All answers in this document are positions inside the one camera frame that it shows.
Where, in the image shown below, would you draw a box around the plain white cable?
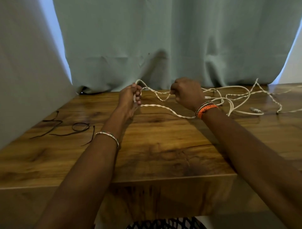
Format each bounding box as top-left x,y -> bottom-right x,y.
203,85 -> 265,116

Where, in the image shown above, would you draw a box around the teal fabric curtain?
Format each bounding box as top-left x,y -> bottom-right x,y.
53,0 -> 302,94

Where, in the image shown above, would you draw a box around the person's right hand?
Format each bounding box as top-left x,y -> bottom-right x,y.
170,78 -> 206,113

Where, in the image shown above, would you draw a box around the short black twist tie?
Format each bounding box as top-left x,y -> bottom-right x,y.
81,126 -> 95,146

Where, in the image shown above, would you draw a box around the person's left hand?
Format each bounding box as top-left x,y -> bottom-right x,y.
117,82 -> 143,118

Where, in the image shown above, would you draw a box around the person's left forearm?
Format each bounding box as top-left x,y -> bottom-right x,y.
34,111 -> 132,229

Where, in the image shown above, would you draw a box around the person's right forearm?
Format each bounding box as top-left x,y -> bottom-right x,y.
202,107 -> 302,229

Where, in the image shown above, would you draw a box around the wooden desk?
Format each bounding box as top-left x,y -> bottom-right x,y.
0,83 -> 302,229

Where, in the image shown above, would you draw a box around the orange braided bracelet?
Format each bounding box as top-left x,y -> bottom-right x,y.
195,101 -> 214,117
197,104 -> 219,119

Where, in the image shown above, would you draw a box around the black twist ties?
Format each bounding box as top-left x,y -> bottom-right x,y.
29,111 -> 63,140

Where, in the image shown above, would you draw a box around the silver beaded bangle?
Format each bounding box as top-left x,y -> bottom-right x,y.
95,131 -> 120,149

